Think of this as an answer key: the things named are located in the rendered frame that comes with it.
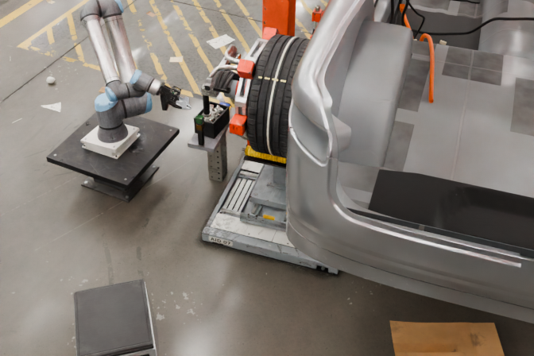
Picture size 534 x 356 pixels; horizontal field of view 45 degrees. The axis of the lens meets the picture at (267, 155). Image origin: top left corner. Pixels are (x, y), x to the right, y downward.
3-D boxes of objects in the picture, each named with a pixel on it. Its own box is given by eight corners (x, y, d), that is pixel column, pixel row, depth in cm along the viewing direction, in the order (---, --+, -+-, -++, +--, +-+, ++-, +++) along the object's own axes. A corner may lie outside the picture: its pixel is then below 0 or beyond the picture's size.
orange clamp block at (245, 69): (253, 79, 332) (250, 73, 324) (239, 77, 334) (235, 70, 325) (257, 67, 334) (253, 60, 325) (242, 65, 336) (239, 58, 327)
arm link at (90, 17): (74, -2, 383) (109, 98, 366) (94, -6, 387) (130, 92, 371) (75, 9, 393) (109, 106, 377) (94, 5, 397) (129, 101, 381)
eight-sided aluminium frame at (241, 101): (246, 160, 357) (245, 77, 322) (235, 156, 358) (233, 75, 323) (276, 104, 396) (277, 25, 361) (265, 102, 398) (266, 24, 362)
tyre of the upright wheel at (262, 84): (324, 75, 394) (297, 176, 374) (288, 68, 399) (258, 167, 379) (316, 17, 332) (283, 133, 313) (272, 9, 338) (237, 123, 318)
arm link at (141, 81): (135, 71, 374) (137, 65, 365) (154, 82, 376) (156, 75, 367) (127, 85, 371) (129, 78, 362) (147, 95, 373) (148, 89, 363)
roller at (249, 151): (289, 166, 367) (289, 159, 364) (241, 156, 374) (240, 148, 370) (292, 160, 372) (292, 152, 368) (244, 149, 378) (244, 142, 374)
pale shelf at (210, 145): (214, 152, 385) (214, 148, 383) (187, 147, 389) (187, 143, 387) (237, 111, 416) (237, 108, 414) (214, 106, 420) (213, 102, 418)
